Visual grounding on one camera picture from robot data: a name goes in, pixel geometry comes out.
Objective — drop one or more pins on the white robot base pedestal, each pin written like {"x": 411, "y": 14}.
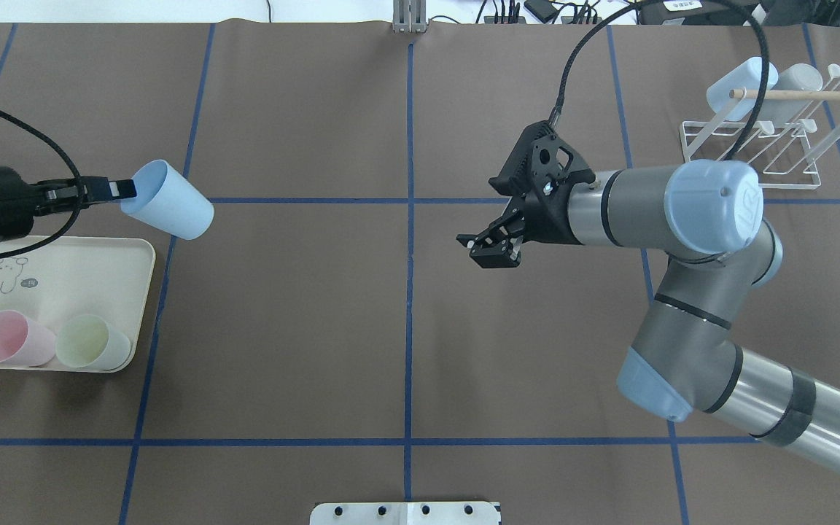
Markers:
{"x": 429, "y": 512}

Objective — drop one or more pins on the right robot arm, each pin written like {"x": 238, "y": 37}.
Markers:
{"x": 708, "y": 217}

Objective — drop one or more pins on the white wire cup rack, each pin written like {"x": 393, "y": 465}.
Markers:
{"x": 784, "y": 137}

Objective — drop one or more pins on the cream tray with bunny drawing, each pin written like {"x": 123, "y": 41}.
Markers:
{"x": 107, "y": 277}

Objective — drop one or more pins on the pink plastic cup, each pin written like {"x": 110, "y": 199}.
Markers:
{"x": 24, "y": 341}

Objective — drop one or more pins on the pale green plastic cup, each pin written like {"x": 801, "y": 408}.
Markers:
{"x": 90, "y": 343}

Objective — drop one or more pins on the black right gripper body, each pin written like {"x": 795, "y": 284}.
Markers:
{"x": 549, "y": 219}

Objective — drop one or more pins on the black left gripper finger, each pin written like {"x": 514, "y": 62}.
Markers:
{"x": 65, "y": 202}
{"x": 89, "y": 188}

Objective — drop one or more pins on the light blue plastic cup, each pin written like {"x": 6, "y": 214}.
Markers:
{"x": 167, "y": 201}
{"x": 745, "y": 76}

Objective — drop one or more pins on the black power adapter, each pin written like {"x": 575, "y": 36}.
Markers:
{"x": 542, "y": 10}

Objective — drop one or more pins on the aluminium frame post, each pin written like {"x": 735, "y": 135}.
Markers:
{"x": 409, "y": 16}

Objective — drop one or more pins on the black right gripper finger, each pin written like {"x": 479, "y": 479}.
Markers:
{"x": 490, "y": 253}
{"x": 506, "y": 228}

